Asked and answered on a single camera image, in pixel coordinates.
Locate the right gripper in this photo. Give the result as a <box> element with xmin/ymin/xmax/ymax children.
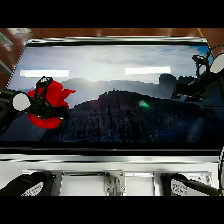
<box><xmin>171</xmin><ymin>79</ymin><xmax>202</xmax><ymax>102</ymax></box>

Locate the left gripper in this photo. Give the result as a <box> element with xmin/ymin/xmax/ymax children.
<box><xmin>30</xmin><ymin>97</ymin><xmax>70</xmax><ymax>121</ymax></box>

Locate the red T-shirt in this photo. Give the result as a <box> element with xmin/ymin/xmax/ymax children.
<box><xmin>26</xmin><ymin>79</ymin><xmax>77</xmax><ymax>130</ymax></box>

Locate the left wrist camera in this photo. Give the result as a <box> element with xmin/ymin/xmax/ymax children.
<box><xmin>34</xmin><ymin>75</ymin><xmax>55</xmax><ymax>102</ymax></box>

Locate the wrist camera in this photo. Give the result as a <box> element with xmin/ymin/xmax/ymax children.
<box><xmin>191</xmin><ymin>54</ymin><xmax>212</xmax><ymax>78</ymax></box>
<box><xmin>34</xmin><ymin>75</ymin><xmax>55</xmax><ymax>102</ymax></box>

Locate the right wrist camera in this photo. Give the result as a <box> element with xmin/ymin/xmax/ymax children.
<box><xmin>191</xmin><ymin>54</ymin><xmax>212</xmax><ymax>78</ymax></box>

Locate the black cable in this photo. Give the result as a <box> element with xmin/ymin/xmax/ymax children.
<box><xmin>208</xmin><ymin>44</ymin><xmax>224</xmax><ymax>56</ymax></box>

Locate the silver frame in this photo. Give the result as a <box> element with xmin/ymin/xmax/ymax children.
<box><xmin>0</xmin><ymin>147</ymin><xmax>224</xmax><ymax>197</ymax></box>

